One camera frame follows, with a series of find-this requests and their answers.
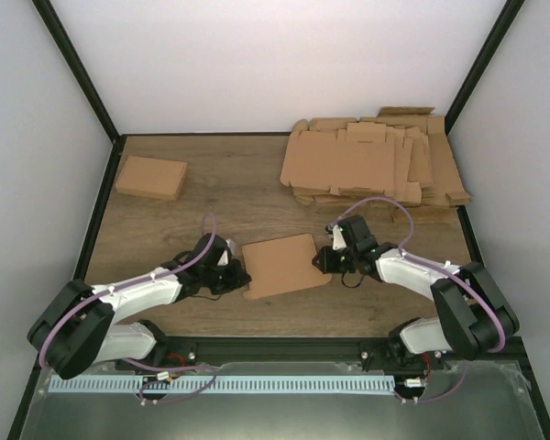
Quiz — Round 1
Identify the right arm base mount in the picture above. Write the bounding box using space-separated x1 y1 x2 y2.
358 331 434 374

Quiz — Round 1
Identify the light blue slotted cable duct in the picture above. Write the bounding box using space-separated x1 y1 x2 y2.
48 375 395 396

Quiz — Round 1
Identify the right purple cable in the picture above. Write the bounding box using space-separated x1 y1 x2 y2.
329 196 507 406

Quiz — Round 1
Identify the right black corner post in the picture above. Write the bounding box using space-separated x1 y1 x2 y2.
445 0 524 134

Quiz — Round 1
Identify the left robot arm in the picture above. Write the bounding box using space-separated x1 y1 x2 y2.
27 233 252 380

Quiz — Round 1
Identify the folded brown cardboard box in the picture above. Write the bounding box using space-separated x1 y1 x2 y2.
115 156 188 201

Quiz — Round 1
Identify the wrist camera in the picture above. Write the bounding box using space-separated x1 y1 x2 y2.
326 224 347 251
216 239 237 267

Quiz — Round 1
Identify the black aluminium frame rail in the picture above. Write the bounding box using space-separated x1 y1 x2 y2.
40 335 523 373

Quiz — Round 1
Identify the left black corner post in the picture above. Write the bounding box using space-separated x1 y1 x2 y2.
31 0 120 144

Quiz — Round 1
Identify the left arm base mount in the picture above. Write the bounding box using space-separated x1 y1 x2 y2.
115 320 193 374

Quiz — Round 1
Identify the stack of flat cardboard sheets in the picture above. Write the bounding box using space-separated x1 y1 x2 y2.
280 107 471 223

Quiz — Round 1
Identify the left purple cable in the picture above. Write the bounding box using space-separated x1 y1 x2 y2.
37 212 219 408

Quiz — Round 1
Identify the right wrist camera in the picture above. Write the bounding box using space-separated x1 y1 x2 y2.
326 224 347 251

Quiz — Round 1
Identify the black corner post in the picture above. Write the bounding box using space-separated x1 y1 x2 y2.
31 0 120 144
445 0 524 134

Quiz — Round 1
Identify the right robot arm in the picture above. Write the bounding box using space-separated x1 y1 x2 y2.
312 215 520 369

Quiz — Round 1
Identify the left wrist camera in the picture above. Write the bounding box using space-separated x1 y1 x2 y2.
216 239 237 267

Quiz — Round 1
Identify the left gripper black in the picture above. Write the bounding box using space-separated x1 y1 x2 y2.
203 260 252 296

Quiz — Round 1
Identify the purple cable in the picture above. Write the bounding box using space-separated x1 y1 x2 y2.
37 212 219 408
329 196 507 406

